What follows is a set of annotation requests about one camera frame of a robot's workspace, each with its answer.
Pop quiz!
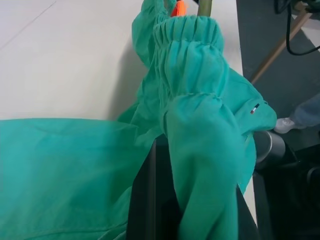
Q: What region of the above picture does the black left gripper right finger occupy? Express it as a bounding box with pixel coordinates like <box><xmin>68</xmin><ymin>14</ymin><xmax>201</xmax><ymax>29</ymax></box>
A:
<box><xmin>235</xmin><ymin>186</ymin><xmax>259</xmax><ymax>240</ymax></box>

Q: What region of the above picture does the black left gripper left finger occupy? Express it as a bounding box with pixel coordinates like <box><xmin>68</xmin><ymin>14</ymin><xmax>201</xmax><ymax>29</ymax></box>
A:
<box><xmin>126</xmin><ymin>136</ymin><xmax>186</xmax><ymax>240</ymax></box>

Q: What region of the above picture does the orange plastic object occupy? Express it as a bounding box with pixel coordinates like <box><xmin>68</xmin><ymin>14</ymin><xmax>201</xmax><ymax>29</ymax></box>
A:
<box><xmin>171</xmin><ymin>0</ymin><xmax>188</xmax><ymax>18</ymax></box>

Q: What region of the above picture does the black robot lower body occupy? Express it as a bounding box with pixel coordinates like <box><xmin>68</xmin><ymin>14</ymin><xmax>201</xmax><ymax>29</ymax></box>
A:
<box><xmin>253</xmin><ymin>143</ymin><xmax>320</xmax><ymax>240</ymax></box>

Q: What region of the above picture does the silver robot body joint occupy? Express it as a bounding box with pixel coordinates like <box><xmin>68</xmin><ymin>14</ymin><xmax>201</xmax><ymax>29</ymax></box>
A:
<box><xmin>253</xmin><ymin>130</ymin><xmax>286</xmax><ymax>171</ymax></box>

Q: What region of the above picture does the person's white shoe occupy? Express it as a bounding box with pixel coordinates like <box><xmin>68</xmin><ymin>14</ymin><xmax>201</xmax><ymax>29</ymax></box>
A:
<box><xmin>274</xmin><ymin>117</ymin><xmax>296</xmax><ymax>135</ymax></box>

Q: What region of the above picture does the person's leg in jeans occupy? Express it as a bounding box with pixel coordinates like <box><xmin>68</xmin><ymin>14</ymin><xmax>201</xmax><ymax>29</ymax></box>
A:
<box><xmin>289</xmin><ymin>94</ymin><xmax>320</xmax><ymax>130</ymax></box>

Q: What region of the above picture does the wooden stick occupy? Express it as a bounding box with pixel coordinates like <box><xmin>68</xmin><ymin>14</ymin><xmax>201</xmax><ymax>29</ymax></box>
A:
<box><xmin>249</xmin><ymin>7</ymin><xmax>315</xmax><ymax>85</ymax></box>

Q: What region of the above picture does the olive green rod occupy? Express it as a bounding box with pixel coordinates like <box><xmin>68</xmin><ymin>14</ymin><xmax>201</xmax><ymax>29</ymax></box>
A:
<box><xmin>196</xmin><ymin>0</ymin><xmax>214</xmax><ymax>18</ymax></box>

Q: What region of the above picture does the black cable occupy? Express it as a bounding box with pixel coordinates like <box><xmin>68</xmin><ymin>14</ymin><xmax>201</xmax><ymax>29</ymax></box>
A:
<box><xmin>273</xmin><ymin>0</ymin><xmax>320</xmax><ymax>56</ymax></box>

